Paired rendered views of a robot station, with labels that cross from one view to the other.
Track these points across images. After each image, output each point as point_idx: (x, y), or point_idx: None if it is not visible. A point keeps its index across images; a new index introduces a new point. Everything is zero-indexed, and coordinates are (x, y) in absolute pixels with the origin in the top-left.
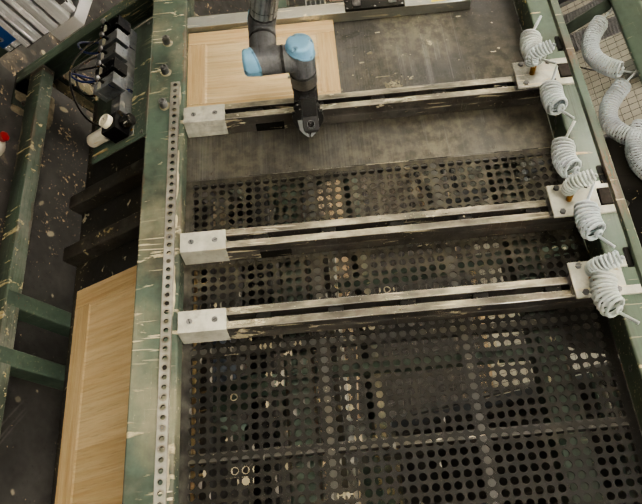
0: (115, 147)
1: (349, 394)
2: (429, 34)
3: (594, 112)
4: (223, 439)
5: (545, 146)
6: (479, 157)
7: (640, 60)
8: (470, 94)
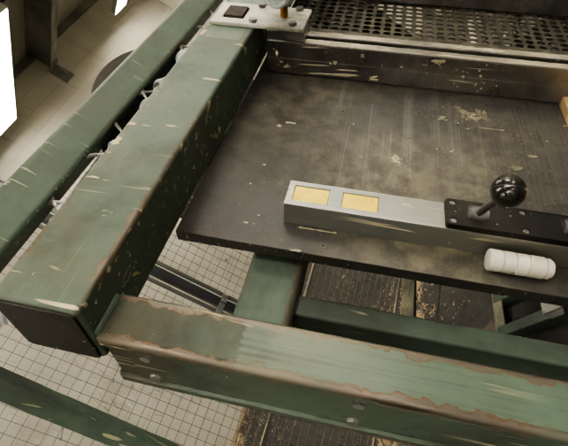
0: None
1: (379, 440)
2: (391, 173)
3: None
4: (532, 308)
5: None
6: (372, 34)
7: (34, 200)
8: (372, 37)
